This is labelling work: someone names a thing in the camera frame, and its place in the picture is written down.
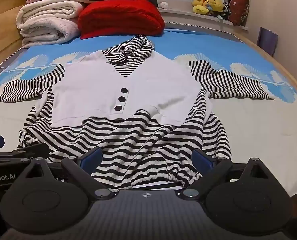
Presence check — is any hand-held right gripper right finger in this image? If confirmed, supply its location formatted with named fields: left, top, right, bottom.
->
left=179, top=148, right=284, bottom=201

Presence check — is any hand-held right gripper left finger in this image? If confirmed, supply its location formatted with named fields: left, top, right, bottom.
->
left=11, top=147, right=119, bottom=200

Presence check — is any black white striped shirt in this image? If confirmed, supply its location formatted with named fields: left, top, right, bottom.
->
left=0, top=34, right=276, bottom=190

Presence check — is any blue cream printed bedspread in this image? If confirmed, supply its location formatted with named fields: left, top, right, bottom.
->
left=0, top=27, right=297, bottom=200

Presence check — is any white folded comforter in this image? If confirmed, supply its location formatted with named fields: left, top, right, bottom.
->
left=15, top=0, right=85, bottom=49

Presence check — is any purple bag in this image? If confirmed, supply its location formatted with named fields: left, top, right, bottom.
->
left=257, top=27, right=278, bottom=57

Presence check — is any red folded blanket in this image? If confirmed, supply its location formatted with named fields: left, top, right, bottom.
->
left=78, top=0, right=165, bottom=40

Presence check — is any white windowsill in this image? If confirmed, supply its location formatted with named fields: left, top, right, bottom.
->
left=159, top=0, right=249, bottom=34

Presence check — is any dark red cushion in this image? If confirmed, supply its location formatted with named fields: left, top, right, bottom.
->
left=229, top=0, right=250, bottom=27

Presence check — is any yellow plush toy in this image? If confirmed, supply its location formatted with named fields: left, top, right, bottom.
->
left=209, top=0, right=225, bottom=13
left=192, top=0, right=211, bottom=14

